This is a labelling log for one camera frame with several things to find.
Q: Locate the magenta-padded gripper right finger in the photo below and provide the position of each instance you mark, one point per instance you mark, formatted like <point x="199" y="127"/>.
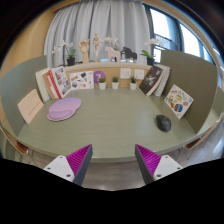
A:
<point x="163" y="166"/>

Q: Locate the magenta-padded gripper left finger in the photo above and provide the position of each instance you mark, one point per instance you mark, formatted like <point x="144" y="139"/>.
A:
<point x="63" y="166"/>

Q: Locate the black computer mouse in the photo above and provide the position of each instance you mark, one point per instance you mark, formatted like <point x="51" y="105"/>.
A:
<point x="164" y="122"/>

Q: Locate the purple mouse pad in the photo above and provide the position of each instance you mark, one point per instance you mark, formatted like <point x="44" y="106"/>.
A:
<point x="63" y="108"/>

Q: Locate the food sticker sheet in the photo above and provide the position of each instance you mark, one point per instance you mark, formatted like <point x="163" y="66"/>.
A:
<point x="178" y="100"/>

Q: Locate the beige booklet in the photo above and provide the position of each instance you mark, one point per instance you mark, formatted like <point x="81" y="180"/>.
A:
<point x="30" y="106"/>

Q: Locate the brown book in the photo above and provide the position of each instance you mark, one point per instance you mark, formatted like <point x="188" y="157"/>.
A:
<point x="47" y="87"/>

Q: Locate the red and white magazine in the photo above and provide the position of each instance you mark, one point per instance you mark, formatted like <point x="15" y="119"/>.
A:
<point x="60" y="81"/>

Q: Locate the small plant in white pot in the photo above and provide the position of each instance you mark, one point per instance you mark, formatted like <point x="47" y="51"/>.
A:
<point x="115" y="84"/>
<point x="133" y="85"/>
<point x="102" y="85"/>

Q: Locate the white book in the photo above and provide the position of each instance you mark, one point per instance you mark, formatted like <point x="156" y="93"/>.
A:
<point x="39" y="83"/>

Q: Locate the black book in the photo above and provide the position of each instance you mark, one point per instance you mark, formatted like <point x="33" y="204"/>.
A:
<point x="151" y="80"/>

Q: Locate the white sticker sheet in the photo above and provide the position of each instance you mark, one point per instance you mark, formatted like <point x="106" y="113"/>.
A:
<point x="81" y="80"/>

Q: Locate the green desk divider panel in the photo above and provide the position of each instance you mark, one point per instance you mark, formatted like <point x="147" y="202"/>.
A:
<point x="20" y="80"/>
<point x="190" y="76"/>

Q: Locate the round purple number sign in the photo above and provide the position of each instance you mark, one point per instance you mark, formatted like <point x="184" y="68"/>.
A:
<point x="99" y="76"/>

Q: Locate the white orchid in black pot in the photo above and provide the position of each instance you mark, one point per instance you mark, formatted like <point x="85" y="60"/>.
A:
<point x="70" y="60"/>
<point x="112" y="40"/>
<point x="150" y="60"/>

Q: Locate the wooden desk shelf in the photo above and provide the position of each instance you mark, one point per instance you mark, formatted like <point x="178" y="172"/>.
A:
<point x="110" y="65"/>

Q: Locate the black wooden horse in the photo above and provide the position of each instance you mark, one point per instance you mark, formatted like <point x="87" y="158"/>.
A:
<point x="129" y="54"/>

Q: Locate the wooden hand model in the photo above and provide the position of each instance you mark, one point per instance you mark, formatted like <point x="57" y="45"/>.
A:
<point x="84" y="50"/>

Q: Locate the pink wooden horse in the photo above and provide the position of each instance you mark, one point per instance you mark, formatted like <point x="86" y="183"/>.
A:
<point x="112" y="55"/>

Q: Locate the wooden artist mannequin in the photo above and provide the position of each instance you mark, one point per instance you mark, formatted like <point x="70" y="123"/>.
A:
<point x="96" y="46"/>

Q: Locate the window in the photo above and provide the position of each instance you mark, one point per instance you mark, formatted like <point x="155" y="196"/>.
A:
<point x="180" y="36"/>

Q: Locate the grey curtain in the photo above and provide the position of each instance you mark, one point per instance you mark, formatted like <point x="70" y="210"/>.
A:
<point x="100" y="20"/>

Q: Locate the white wall socket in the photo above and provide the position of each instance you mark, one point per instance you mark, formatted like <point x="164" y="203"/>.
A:
<point x="125" y="73"/>
<point x="139" y="74"/>

